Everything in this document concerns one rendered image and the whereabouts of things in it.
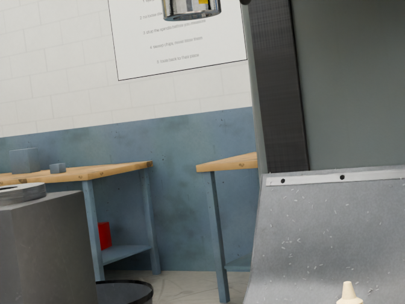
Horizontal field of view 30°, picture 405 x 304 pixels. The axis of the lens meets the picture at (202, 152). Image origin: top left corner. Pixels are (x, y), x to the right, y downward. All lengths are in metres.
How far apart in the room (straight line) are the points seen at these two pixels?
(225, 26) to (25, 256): 4.85
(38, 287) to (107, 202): 5.54
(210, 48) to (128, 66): 0.78
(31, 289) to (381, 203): 0.43
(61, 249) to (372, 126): 0.41
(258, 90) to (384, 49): 0.18
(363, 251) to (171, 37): 4.92
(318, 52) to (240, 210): 4.60
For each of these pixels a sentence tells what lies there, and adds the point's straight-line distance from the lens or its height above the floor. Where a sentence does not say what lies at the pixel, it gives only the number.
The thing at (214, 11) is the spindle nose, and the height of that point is 1.28.
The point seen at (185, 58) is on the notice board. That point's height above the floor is 1.62.
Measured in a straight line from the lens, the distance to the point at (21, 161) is 6.42.
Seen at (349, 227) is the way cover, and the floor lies 1.04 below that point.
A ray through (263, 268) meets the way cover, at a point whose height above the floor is 1.00.
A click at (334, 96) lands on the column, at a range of 0.96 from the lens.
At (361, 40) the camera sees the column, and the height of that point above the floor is 1.26.
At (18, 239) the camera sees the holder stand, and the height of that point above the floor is 1.11.
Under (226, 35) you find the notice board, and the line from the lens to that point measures 5.50.
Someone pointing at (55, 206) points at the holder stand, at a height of 1.13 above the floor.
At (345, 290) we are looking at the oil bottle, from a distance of 0.59.
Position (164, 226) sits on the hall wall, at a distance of 5.95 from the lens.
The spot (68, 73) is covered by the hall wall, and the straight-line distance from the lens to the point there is 6.43.
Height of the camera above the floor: 1.20
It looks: 3 degrees down
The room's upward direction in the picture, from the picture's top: 7 degrees counter-clockwise
